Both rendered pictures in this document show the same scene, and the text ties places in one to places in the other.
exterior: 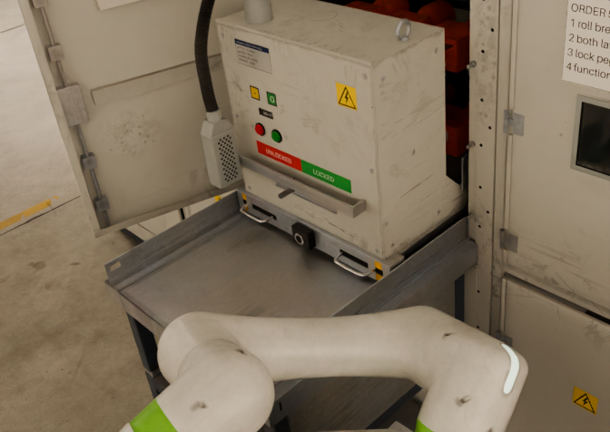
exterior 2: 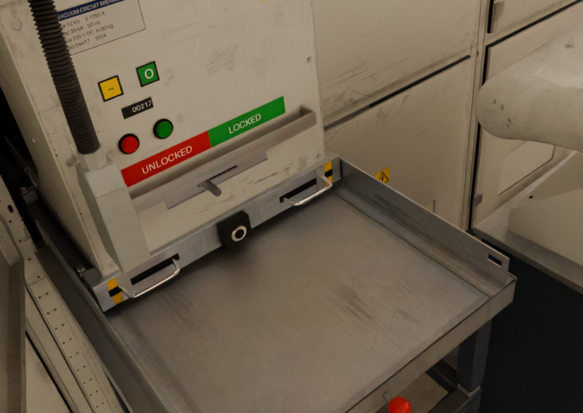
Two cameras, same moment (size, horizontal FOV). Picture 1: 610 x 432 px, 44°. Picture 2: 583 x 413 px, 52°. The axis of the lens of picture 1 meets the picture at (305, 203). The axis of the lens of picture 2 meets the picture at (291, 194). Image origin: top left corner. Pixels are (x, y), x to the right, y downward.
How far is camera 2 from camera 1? 1.58 m
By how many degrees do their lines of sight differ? 66
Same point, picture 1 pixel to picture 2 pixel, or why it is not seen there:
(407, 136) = not seen: hidden behind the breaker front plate
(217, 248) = (183, 345)
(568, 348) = (367, 147)
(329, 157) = (252, 89)
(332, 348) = not seen: outside the picture
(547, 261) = (344, 87)
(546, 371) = not seen: hidden behind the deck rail
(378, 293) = (357, 180)
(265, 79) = (132, 48)
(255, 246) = (201, 299)
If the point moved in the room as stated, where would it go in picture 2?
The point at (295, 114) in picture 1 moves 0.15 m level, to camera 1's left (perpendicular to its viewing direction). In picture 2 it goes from (194, 68) to (176, 116)
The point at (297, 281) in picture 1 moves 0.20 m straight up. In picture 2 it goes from (296, 256) to (284, 168)
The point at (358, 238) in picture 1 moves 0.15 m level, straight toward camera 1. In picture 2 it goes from (294, 163) to (372, 161)
